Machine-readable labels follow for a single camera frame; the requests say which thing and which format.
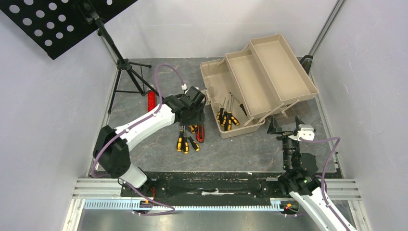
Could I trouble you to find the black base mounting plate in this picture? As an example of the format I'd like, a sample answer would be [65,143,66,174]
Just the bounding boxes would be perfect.
[120,170,310,206]

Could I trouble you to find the screwdriver black handle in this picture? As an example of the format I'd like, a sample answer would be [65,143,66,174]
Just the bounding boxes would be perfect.
[229,92,248,116]

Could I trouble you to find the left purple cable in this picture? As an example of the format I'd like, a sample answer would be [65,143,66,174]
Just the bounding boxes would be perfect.
[89,64,187,217]

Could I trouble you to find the aluminium frame rail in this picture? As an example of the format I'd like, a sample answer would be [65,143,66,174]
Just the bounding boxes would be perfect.
[62,32,153,231]

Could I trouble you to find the screwdriver yellow black sideways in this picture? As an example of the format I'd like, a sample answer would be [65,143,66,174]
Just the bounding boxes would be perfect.
[220,100,229,127]

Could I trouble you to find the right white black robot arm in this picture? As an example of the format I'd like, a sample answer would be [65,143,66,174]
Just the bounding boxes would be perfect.
[267,116,356,231]

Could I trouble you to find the black metronome clear cover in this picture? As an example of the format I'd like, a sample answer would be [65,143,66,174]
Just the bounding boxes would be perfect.
[299,55,314,75]

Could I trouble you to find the screwdriver yellow black extra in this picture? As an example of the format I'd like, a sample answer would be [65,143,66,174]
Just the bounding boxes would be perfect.
[230,114,240,126]

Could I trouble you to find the beige plastic tool box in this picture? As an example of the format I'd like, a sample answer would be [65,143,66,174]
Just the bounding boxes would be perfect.
[200,34,318,139]

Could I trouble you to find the black perforated music stand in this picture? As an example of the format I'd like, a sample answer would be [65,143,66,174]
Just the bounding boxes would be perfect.
[0,0,158,113]

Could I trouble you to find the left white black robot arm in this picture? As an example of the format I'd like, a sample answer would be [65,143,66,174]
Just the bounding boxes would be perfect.
[93,87,206,196]

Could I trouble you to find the red black utility knife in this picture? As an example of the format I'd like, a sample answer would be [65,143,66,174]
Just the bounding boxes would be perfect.
[196,119,205,143]

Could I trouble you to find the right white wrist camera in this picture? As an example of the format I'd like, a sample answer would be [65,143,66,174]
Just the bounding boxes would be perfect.
[289,124,315,141]

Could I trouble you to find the red cylindrical object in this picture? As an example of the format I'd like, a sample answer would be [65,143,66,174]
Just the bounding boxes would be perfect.
[147,91,157,112]

